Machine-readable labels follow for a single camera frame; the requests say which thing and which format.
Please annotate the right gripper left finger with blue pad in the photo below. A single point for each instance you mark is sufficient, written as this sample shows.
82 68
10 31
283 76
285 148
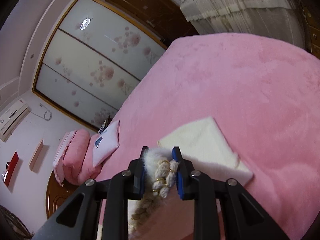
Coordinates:
137 178

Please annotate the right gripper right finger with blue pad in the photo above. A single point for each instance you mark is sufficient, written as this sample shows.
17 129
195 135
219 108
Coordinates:
183 175

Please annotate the white fluffy garment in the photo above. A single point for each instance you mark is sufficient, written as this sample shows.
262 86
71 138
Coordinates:
161 214

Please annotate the folded pink quilt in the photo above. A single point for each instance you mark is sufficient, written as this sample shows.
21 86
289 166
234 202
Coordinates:
73 161

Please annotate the brown wooden headboard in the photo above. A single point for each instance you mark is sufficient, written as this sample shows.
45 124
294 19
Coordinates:
57 194

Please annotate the pink plush bed blanket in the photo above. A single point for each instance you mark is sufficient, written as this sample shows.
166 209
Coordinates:
263 94

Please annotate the floral sliding wardrobe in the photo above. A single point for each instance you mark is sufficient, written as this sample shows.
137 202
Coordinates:
93 60

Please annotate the dark brown wooden door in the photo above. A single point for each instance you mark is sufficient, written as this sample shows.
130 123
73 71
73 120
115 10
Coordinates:
163 17

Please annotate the wooden drawer chest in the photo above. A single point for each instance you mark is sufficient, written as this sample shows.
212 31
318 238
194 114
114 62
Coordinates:
311 28

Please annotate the wooden wall shelf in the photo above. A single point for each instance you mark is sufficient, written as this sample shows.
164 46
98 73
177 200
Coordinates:
35 155

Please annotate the red wall shelf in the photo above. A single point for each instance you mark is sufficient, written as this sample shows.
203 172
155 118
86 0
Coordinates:
10 167

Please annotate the white wall air conditioner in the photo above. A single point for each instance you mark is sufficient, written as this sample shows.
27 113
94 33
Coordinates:
12 117

